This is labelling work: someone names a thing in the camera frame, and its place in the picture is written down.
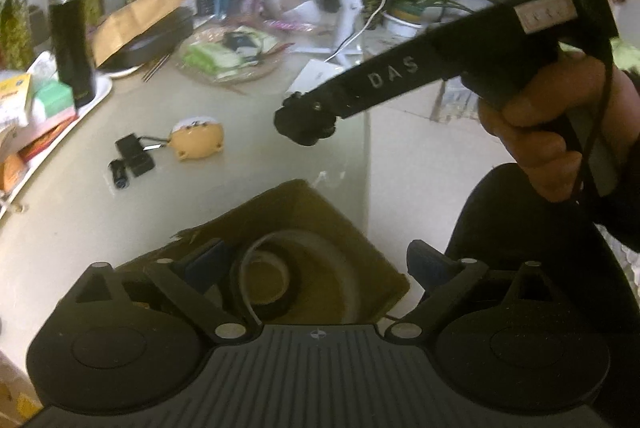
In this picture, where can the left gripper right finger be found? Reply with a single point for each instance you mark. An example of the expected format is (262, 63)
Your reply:
(445, 283)

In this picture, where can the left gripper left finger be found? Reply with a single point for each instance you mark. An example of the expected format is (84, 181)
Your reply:
(184, 282)

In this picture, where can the small black cylinder plug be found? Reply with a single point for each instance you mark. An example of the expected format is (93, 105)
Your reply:
(118, 170)

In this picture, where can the small black rectangular box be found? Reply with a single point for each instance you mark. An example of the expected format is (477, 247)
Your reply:
(136, 159)

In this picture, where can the yellow dog earbud case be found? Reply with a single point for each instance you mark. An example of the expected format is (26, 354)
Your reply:
(196, 138)

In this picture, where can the open cardboard box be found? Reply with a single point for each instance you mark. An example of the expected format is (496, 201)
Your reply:
(344, 279)

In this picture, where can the green tissue pack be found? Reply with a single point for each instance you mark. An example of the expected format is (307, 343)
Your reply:
(50, 100)

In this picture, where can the glass snack dish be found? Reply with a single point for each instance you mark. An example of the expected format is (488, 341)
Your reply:
(221, 54)

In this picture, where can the white power bank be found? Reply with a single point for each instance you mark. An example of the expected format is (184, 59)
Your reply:
(314, 73)

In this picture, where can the black zip case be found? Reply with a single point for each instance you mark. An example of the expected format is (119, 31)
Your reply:
(160, 39)

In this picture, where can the yellow white box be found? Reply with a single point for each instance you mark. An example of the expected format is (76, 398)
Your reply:
(15, 98)

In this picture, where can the brown paper envelope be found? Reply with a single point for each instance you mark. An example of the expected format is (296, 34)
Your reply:
(126, 24)

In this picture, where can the black thermos bottle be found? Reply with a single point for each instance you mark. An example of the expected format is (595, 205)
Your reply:
(70, 49)

